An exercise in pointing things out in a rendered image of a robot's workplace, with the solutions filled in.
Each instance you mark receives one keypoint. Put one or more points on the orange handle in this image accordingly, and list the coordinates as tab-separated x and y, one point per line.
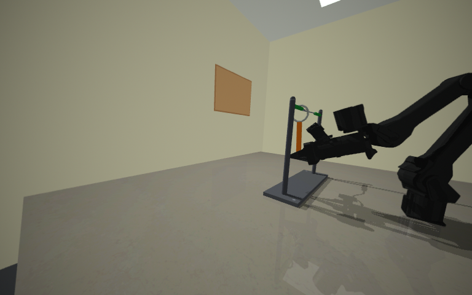
299	129

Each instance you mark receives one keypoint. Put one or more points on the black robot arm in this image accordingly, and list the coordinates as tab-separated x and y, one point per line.
425	177

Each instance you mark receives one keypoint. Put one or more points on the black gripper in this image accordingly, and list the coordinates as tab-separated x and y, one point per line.
313	152

